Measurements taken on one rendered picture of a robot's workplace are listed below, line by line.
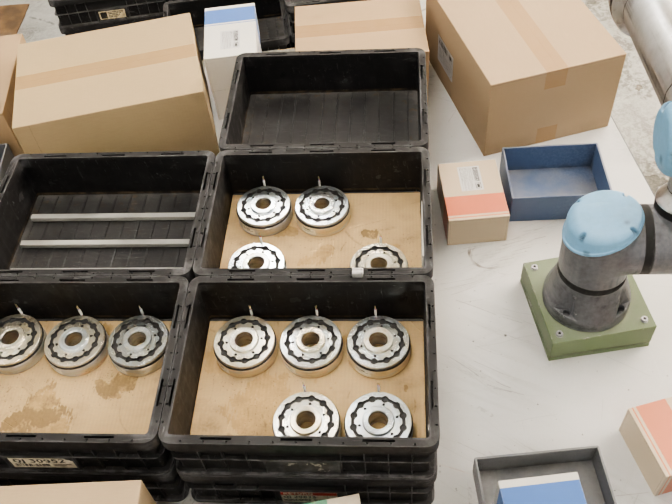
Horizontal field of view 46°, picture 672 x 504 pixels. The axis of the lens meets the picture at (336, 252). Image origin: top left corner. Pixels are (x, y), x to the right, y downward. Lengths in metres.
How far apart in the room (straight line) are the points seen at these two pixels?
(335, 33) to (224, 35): 0.26
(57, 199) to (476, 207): 0.84
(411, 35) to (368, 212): 0.52
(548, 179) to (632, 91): 1.44
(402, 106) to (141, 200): 0.58
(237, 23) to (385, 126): 0.47
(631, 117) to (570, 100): 1.26
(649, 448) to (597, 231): 0.35
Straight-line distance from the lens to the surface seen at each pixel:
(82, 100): 1.77
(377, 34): 1.87
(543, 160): 1.76
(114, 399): 1.35
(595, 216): 1.31
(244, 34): 1.88
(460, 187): 1.62
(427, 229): 1.35
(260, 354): 1.29
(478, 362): 1.46
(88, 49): 1.92
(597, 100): 1.83
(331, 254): 1.43
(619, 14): 1.10
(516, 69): 1.71
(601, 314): 1.42
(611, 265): 1.33
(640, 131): 2.99
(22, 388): 1.42
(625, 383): 1.48
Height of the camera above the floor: 1.94
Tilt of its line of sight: 50 degrees down
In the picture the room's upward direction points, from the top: 6 degrees counter-clockwise
